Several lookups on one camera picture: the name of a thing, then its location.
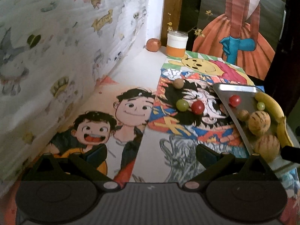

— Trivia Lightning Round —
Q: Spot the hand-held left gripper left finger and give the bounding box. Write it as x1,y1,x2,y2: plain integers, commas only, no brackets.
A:
22,144,120,192

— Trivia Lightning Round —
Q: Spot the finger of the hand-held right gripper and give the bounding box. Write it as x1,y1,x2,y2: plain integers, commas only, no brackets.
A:
281,146,300,163

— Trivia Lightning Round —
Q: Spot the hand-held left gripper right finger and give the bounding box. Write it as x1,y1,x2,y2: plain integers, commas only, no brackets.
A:
183,145,280,191

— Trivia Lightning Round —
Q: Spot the short yellow banana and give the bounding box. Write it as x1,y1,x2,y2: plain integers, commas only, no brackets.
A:
276,117,294,148

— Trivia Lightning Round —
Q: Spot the pale striped pepino melon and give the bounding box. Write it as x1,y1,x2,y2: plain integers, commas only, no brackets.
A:
254,135,280,162

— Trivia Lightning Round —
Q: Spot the dark striped pepino melon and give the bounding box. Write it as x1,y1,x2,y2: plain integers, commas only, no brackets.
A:
248,111,271,136

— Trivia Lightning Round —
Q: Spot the long yellow banana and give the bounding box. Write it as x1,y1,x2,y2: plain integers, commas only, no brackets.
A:
254,92,285,123

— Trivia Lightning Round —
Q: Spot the red cherry tomato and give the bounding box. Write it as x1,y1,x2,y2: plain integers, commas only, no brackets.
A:
191,100,205,114
229,95,241,107

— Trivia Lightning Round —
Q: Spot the metal tray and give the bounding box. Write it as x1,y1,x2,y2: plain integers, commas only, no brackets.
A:
212,83,300,176

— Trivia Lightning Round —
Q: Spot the colourful comic drawing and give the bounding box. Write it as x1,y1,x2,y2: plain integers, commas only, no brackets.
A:
148,68,249,141

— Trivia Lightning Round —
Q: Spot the grey sketch drawing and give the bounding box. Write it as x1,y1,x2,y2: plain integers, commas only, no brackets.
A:
133,131,250,183

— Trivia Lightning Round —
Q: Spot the cartoon boys drawing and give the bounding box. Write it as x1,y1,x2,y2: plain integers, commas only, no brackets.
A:
44,77,156,183

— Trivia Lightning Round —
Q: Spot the bear cartoon drawing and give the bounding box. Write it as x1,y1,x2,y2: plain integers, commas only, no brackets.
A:
162,50,255,86

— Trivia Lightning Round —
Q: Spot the printed white cloth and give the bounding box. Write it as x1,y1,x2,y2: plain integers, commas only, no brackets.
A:
0,0,150,193

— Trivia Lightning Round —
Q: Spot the white and orange jar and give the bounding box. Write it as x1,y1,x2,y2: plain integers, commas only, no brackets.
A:
166,31,188,57

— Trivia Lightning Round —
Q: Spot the wall poster with orange dress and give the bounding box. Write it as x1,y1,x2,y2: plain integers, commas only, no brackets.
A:
192,0,287,80

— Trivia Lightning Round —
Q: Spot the brown wooden post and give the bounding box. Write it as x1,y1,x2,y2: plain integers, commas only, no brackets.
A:
160,0,184,52

